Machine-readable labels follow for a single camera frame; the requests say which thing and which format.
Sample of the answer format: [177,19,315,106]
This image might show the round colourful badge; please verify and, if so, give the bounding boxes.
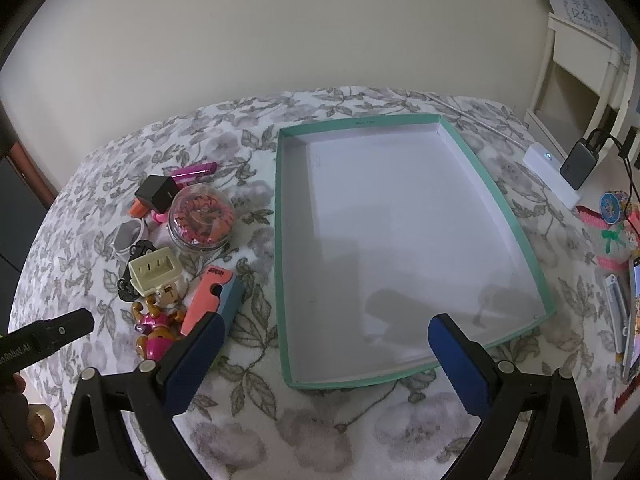
[599,191,631,223]

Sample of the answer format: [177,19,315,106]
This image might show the red lace strip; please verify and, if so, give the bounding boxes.
[575,205,616,228]

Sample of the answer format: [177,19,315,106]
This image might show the white device with light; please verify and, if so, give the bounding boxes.
[522,142,581,208]

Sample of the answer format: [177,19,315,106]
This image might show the black power bank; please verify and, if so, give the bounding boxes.
[559,137,601,191]

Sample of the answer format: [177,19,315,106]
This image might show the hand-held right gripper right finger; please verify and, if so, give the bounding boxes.
[427,313,591,480]

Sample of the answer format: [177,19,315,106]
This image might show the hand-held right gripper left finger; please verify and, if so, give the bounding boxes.
[59,312,226,480]

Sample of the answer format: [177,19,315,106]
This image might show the white clip pen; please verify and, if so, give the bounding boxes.
[604,274,630,356]

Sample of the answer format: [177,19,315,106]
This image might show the black cable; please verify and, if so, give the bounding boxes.
[585,127,640,201]

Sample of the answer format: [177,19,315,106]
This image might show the gold metal ring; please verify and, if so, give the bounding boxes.
[27,402,53,436]

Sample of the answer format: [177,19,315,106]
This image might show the floral blanket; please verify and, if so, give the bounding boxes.
[10,87,640,480]

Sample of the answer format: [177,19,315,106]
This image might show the white round gadget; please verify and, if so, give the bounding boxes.
[114,217,151,251]

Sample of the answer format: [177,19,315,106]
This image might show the black toy car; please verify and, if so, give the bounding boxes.
[117,240,157,303]

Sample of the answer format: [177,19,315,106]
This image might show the round pink patterned disc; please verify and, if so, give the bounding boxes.
[168,185,236,255]

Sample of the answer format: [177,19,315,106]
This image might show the white cable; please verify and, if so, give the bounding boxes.
[425,92,528,150]

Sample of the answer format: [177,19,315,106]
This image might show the white shelf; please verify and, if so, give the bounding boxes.
[522,12,633,161]

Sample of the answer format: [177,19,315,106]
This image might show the toy dog figure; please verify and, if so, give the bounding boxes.
[131,285,190,361]

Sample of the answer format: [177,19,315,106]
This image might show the magenta tube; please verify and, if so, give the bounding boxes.
[170,162,218,181]

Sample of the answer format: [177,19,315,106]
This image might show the teal cardboard box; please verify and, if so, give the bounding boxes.
[274,113,557,391]

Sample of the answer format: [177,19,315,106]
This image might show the pink lace strip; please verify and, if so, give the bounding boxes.
[597,255,633,273]

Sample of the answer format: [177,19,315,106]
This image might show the cream plug adapter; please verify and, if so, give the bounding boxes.
[128,246,182,296]

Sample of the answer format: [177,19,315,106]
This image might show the person's left hand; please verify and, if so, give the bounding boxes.
[0,374,57,480]

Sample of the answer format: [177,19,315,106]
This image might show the black cube charger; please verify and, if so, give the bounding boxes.
[137,175,179,215]

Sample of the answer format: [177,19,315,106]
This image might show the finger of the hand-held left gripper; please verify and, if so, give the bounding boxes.
[0,308,95,377]

